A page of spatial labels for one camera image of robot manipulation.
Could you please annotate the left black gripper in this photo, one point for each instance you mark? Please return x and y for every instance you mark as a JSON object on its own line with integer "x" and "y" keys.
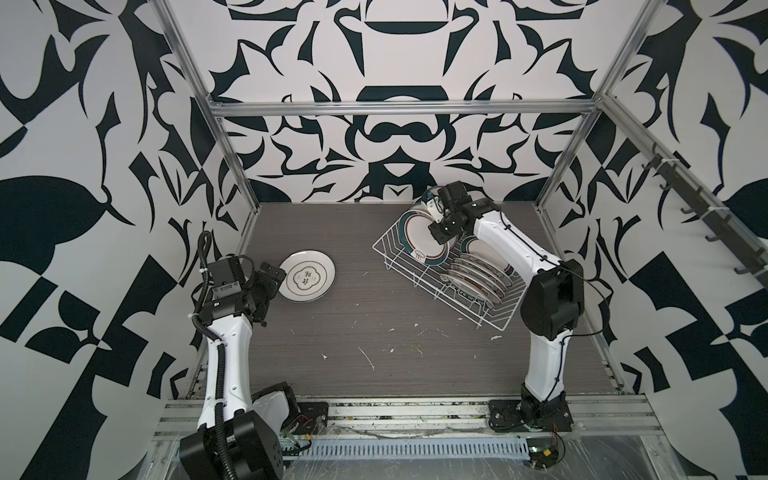
{"x": 269, "y": 286}

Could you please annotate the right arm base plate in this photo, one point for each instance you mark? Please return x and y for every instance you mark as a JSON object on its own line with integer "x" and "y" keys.
{"x": 529, "y": 415}

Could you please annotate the white wire dish rack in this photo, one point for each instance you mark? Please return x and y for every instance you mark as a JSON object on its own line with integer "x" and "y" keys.
{"x": 428, "y": 279}

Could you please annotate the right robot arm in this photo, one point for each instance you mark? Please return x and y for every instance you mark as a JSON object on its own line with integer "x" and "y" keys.
{"x": 552, "y": 303}

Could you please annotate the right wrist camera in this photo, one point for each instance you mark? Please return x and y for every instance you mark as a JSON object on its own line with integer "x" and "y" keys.
{"x": 435, "y": 201}

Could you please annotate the white plate green quatrefoil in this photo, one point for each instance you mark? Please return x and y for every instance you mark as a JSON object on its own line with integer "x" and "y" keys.
{"x": 310, "y": 274}

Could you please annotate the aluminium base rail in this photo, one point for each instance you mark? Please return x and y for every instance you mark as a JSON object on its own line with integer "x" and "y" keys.
{"x": 392, "y": 417}

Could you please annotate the aluminium frame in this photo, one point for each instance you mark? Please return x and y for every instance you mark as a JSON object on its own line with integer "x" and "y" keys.
{"x": 602, "y": 103}

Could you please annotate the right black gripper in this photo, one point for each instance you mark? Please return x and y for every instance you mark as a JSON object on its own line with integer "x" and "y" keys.
{"x": 439, "y": 235}

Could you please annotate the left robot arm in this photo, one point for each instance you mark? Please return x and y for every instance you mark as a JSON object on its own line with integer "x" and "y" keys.
{"x": 235, "y": 438}

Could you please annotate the white slotted cable duct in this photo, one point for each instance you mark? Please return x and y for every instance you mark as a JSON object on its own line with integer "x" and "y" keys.
{"x": 515, "y": 449}

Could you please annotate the plate green rim red line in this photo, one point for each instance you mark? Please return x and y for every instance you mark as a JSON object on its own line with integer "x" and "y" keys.
{"x": 417, "y": 241}

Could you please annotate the row plate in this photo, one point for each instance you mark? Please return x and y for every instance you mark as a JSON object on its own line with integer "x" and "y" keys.
{"x": 481, "y": 278}
{"x": 488, "y": 269}
{"x": 479, "y": 248}

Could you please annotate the wall hook rail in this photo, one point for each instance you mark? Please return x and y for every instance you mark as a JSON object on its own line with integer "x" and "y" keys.
{"x": 701, "y": 204}

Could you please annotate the small circuit board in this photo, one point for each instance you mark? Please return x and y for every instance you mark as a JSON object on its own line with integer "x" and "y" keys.
{"x": 545, "y": 453}

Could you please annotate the front row plate hao shi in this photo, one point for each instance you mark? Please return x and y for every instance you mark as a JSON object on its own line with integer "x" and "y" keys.
{"x": 471, "y": 288}

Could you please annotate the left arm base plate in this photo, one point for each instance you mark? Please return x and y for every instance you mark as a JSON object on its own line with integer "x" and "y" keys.
{"x": 310, "y": 418}

